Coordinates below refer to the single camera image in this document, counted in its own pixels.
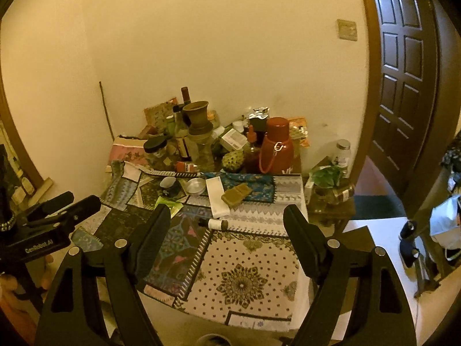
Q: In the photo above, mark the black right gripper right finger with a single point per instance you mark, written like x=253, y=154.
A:
x=380, y=314

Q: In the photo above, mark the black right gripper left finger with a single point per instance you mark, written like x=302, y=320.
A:
x=72, y=314

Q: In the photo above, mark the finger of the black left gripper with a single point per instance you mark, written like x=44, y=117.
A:
x=60, y=213

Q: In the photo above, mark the round silver metal tin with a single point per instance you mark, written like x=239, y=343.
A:
x=195, y=186

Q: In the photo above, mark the small white tube bottle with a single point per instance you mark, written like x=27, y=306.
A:
x=214, y=224

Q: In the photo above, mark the white plastic trash bin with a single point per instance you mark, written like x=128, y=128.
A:
x=212, y=340

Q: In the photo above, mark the black shoe on floor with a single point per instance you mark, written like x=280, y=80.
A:
x=408, y=251

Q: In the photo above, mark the dark wooden chair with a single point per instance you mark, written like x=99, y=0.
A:
x=359, y=239

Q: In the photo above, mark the white plastic bag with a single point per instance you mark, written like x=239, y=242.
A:
x=445, y=223

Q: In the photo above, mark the pink embroidered cloth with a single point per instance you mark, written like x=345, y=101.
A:
x=128, y=150

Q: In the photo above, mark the green snack wrapper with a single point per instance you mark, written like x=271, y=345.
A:
x=173, y=206

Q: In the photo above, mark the black lid glass jar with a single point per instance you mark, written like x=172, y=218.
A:
x=156, y=153

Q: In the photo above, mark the red cigarette pack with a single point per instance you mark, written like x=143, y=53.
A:
x=186, y=167

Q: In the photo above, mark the green leafy potted plant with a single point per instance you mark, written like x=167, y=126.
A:
x=327, y=176

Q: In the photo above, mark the patterned decorative box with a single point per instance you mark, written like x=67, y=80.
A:
x=156, y=116

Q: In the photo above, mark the clear liquor bottle yellow label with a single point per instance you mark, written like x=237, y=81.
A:
x=180, y=134

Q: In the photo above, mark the patchwork patterned tablecloth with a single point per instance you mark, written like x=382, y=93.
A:
x=247, y=276

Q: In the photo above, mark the clear glass jar white lid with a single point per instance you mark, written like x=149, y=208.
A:
x=342, y=155

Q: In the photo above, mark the white paper strip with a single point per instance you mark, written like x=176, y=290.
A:
x=215, y=192

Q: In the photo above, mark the large clear glass jar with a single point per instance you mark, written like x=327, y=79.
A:
x=202, y=151

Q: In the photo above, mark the brown ceramic vase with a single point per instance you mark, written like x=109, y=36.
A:
x=197, y=114

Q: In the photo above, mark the dark red wine bottle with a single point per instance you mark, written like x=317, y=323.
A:
x=185, y=95

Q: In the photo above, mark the red thermos jug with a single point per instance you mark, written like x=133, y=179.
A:
x=277, y=151

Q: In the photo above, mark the green custard apple fruit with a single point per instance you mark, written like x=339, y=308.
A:
x=232, y=162

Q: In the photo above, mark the white cardboard box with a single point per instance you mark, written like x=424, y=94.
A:
x=232, y=140

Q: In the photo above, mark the brown panelled wooden door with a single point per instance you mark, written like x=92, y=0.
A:
x=409, y=71

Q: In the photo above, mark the beige wall light switch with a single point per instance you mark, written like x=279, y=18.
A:
x=347, y=30

